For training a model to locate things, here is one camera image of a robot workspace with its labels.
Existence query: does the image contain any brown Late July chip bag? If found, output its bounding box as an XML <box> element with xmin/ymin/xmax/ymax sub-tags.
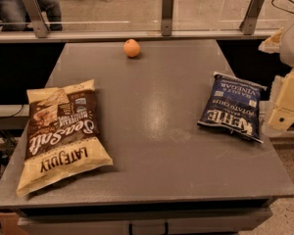
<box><xmin>17</xmin><ymin>80</ymin><xmax>113</xmax><ymax>197</ymax></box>

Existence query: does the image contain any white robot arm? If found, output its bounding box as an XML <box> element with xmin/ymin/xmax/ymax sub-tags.
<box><xmin>259</xmin><ymin>15</ymin><xmax>294</xmax><ymax>131</ymax></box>

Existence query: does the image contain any blue Kettle chip bag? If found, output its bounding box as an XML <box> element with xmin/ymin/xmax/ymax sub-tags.
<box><xmin>198</xmin><ymin>71</ymin><xmax>267</xmax><ymax>143</ymax></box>

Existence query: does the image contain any grey table drawer front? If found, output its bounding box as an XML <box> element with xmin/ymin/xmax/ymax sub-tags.
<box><xmin>18</xmin><ymin>208</ymin><xmax>272</xmax><ymax>235</ymax></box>

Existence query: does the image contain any orange fruit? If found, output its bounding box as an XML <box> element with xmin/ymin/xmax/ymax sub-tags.
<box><xmin>123</xmin><ymin>39</ymin><xmax>140</xmax><ymax>58</ymax></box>

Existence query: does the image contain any seated person in jeans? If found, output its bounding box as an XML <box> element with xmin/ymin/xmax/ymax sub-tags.
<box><xmin>0</xmin><ymin>0</ymin><xmax>63</xmax><ymax>31</ymax></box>

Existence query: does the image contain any right metal bracket post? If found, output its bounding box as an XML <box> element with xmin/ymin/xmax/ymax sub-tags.
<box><xmin>239</xmin><ymin>0</ymin><xmax>265</xmax><ymax>35</ymax></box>

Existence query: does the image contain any metal bracket post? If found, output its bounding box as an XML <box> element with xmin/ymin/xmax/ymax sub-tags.
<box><xmin>161</xmin><ymin>0</ymin><xmax>174</xmax><ymax>36</ymax></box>
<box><xmin>239</xmin><ymin>0</ymin><xmax>265</xmax><ymax>35</ymax></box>
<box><xmin>22</xmin><ymin>0</ymin><xmax>49</xmax><ymax>38</ymax></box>

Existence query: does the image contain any metal rail barrier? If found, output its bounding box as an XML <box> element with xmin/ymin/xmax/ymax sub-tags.
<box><xmin>0</xmin><ymin>29</ymin><xmax>276</xmax><ymax>43</ymax></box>

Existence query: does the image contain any middle metal bracket post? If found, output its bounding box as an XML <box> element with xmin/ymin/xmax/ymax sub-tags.
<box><xmin>161</xmin><ymin>0</ymin><xmax>174</xmax><ymax>36</ymax></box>

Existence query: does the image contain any left metal bracket post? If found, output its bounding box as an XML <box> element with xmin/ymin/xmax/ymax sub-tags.
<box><xmin>22</xmin><ymin>0</ymin><xmax>49</xmax><ymax>38</ymax></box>

